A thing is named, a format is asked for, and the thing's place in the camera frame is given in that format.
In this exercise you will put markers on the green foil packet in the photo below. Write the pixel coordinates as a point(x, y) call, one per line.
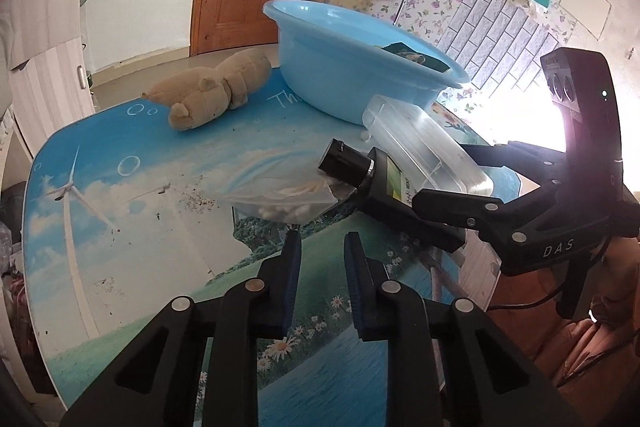
point(415, 56)

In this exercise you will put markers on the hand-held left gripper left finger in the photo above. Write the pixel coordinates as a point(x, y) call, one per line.
point(291, 277)

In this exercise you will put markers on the person's right forearm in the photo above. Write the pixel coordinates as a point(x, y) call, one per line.
point(600, 347)

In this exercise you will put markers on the clear bag of cotton swabs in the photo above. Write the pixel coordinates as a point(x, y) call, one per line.
point(280, 204)

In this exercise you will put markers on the tan plush toy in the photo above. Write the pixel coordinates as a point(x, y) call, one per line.
point(210, 97)

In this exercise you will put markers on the black bottle with green label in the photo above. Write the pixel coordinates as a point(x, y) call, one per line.
point(385, 187)

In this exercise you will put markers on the white wall panel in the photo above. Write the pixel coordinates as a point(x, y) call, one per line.
point(587, 2)

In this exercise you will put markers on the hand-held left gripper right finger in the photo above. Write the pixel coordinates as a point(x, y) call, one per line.
point(356, 282)

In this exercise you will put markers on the clear plastic compartment box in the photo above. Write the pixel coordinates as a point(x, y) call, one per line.
point(425, 132)

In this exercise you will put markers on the grey brick pattern wall sticker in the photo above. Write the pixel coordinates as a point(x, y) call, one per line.
point(500, 37)

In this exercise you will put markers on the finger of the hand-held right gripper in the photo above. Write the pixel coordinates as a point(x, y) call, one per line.
point(460, 207)
point(520, 157)

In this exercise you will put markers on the scenic printed desktop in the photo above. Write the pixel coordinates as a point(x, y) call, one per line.
point(150, 207)

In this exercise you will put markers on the white drawer cabinet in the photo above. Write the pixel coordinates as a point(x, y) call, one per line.
point(50, 82)

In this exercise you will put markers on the light blue plastic basin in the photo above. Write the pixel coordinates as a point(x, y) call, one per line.
point(325, 67)

